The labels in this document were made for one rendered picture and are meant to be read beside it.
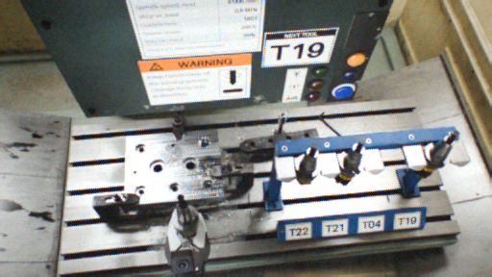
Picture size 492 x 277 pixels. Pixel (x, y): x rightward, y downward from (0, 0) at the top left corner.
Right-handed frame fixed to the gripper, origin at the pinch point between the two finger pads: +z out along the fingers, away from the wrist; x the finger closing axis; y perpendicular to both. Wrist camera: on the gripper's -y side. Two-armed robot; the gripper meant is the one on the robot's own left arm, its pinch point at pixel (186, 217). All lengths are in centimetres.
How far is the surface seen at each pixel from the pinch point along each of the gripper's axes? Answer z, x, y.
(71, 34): 0, -8, -60
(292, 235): 2.4, 29.0, 25.3
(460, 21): 71, 100, 11
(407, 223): 3, 64, 25
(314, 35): 0, 22, -57
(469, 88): 50, 101, 22
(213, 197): 13.9, 6.7, 19.3
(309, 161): 7.2, 30.0, -9.8
